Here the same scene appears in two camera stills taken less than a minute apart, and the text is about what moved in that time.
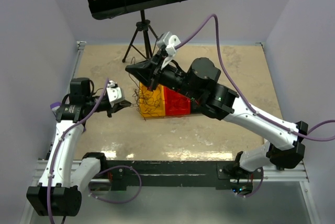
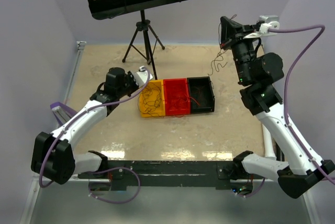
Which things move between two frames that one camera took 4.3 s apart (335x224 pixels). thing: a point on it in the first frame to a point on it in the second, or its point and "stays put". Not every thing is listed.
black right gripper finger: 144,71 to 228,27
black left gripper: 117,107 to 130,76
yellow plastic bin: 152,103 stays put
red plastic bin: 176,104 stays put
